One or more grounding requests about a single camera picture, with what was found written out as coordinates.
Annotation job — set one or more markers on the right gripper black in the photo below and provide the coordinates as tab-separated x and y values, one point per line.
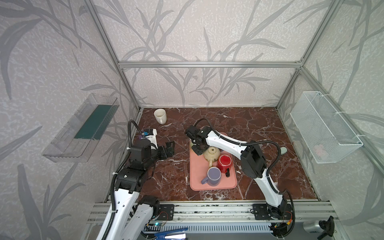
196	141

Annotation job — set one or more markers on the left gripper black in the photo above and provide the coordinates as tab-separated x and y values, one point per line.
163	151

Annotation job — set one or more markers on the pink plastic tray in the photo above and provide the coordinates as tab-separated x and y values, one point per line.
199	167

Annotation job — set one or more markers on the white mug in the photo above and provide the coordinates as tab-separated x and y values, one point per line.
161	116

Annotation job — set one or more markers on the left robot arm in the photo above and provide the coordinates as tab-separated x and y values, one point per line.
128	215

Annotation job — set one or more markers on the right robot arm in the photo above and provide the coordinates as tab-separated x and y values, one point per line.
253	161

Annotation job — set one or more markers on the red mug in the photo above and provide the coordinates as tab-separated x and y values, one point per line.
225	163

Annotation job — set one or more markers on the lavender mug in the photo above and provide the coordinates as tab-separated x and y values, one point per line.
213	177

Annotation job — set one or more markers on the beige teapot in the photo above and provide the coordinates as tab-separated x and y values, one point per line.
212	155

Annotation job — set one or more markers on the pale green soap bar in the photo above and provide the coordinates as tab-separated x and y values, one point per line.
284	150

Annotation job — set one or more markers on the silver black clamp device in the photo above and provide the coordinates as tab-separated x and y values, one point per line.
325	228

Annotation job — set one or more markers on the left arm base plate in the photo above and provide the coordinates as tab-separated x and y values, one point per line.
165	212

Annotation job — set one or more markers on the clear plastic wall shelf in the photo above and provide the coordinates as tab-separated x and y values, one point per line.
78	139

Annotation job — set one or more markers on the blue handled tool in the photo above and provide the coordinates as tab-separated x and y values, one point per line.
178	234

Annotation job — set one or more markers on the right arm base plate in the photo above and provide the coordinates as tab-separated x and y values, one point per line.
264	211

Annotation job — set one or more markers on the white wire basket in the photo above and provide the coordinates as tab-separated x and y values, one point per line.
321	124

